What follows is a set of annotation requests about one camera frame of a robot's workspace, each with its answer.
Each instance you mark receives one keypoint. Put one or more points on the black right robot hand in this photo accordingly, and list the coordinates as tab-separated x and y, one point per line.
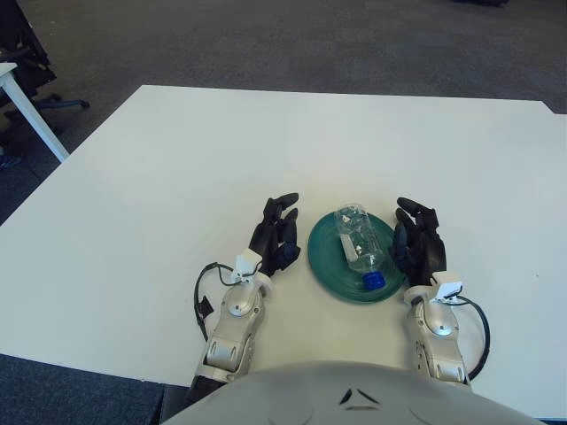
425	252

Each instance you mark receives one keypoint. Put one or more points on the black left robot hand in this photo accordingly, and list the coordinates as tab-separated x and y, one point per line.
270	239

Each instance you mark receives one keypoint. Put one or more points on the clear plastic bottle blue cap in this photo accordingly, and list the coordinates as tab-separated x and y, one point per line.
361	248

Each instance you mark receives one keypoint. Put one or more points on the green round plate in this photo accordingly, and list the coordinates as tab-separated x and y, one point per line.
328	265

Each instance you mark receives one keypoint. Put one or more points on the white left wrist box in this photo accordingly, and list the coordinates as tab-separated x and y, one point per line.
246	265

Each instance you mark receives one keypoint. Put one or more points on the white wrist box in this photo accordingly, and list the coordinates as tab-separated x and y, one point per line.
447	285
246	265

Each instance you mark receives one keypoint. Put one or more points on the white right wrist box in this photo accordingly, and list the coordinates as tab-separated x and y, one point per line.
447	285

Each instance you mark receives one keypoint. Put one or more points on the grey robot torso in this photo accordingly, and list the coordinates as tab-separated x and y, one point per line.
310	394

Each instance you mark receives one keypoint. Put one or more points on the white side table leg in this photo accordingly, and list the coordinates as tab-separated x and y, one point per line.
31	115

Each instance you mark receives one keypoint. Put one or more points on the black office chair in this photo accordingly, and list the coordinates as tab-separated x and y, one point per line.
26	57

